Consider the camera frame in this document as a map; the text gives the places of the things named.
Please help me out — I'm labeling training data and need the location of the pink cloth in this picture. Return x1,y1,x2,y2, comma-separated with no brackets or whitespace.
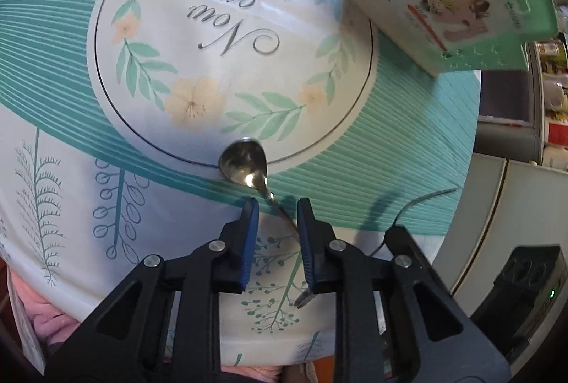
6,265,320,383

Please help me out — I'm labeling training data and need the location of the red label jar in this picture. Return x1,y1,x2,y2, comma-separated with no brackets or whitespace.
547,121,568,146

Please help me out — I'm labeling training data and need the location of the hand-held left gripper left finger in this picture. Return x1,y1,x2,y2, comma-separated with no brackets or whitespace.
44,196,260,383

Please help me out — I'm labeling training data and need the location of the small steel spoon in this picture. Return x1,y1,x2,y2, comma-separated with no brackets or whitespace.
218,137,318,308

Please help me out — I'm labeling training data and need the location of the thin black cable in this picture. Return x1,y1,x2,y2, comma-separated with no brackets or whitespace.
370,188,459,256

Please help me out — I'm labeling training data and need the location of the white mug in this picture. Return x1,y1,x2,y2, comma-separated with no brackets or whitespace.
544,81,568,113

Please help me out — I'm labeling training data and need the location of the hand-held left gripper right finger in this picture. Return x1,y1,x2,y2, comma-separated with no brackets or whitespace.
296,197,511,383

